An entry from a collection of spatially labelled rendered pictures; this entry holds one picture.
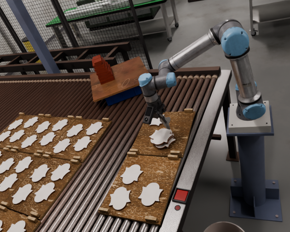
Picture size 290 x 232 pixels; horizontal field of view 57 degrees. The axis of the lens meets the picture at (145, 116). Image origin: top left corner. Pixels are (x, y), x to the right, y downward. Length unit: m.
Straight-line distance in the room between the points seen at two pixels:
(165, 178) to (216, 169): 1.26
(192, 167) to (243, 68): 0.59
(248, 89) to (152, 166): 0.67
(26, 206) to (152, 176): 0.77
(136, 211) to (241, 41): 0.95
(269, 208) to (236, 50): 1.48
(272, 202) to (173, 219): 1.25
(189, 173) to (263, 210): 1.05
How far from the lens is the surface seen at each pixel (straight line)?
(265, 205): 2.45
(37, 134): 2.33
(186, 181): 1.48
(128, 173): 1.57
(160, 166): 1.55
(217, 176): 2.64
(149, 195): 1.44
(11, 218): 1.82
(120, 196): 1.49
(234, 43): 1.30
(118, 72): 2.42
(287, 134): 2.99
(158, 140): 1.63
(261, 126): 1.71
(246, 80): 1.43
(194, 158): 1.57
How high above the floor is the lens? 2.07
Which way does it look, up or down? 36 degrees down
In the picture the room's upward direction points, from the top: 20 degrees counter-clockwise
